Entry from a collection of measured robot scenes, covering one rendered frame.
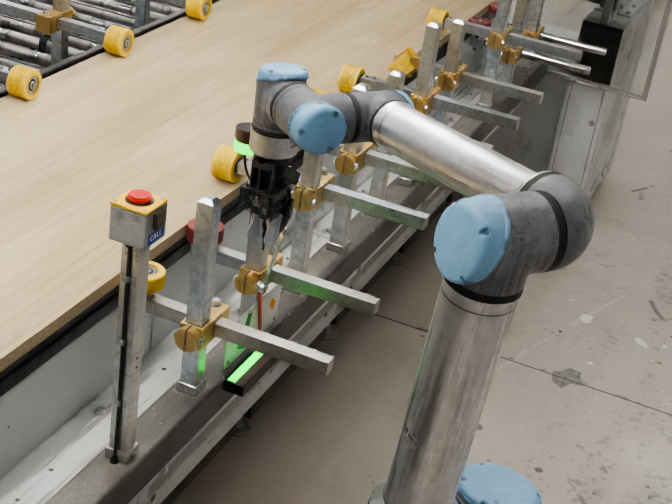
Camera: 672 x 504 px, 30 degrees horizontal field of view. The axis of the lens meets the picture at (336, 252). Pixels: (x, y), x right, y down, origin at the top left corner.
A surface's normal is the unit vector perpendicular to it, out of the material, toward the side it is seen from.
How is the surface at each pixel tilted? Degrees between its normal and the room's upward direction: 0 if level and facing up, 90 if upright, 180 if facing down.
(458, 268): 83
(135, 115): 0
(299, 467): 0
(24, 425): 90
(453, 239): 83
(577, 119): 90
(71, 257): 0
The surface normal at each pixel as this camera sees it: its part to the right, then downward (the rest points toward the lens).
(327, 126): 0.38, 0.47
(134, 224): -0.39, 0.37
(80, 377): 0.91, 0.30
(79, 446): 0.14, -0.88
